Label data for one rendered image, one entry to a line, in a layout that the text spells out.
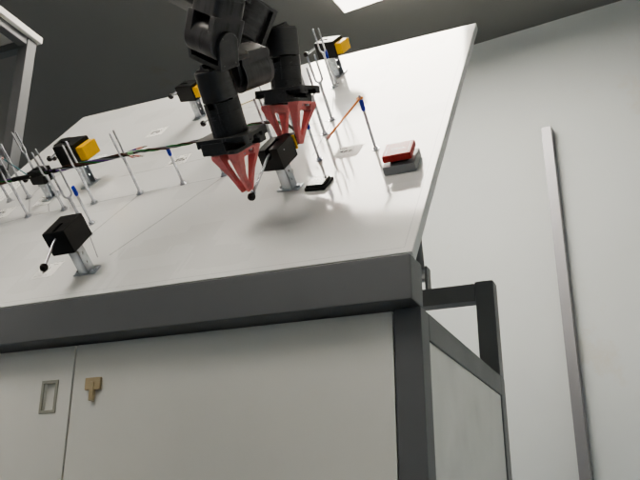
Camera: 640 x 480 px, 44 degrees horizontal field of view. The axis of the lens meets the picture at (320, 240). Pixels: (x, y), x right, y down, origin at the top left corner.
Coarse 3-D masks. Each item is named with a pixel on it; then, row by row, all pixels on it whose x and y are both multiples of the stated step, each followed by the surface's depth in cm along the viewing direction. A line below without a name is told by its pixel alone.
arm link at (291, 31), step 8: (280, 24) 139; (272, 32) 137; (280, 32) 137; (288, 32) 137; (296, 32) 139; (272, 40) 137; (280, 40) 137; (288, 40) 137; (296, 40) 138; (272, 48) 138; (280, 48) 137; (288, 48) 137; (296, 48) 138; (272, 56) 138; (280, 56) 138
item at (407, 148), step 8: (392, 144) 134; (400, 144) 133; (408, 144) 132; (384, 152) 132; (392, 152) 131; (400, 152) 130; (408, 152) 129; (384, 160) 131; (392, 160) 130; (400, 160) 131
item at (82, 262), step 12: (60, 216) 136; (72, 216) 134; (60, 228) 131; (72, 228) 132; (84, 228) 134; (48, 240) 131; (60, 240) 130; (72, 240) 131; (84, 240) 134; (60, 252) 132; (72, 252) 131; (84, 252) 135; (84, 264) 135
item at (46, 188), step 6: (36, 168) 176; (42, 168) 175; (48, 168) 175; (24, 180) 179; (30, 180) 176; (36, 180) 175; (42, 180) 174; (42, 186) 177; (48, 186) 179; (48, 192) 177; (60, 192) 179; (48, 198) 178
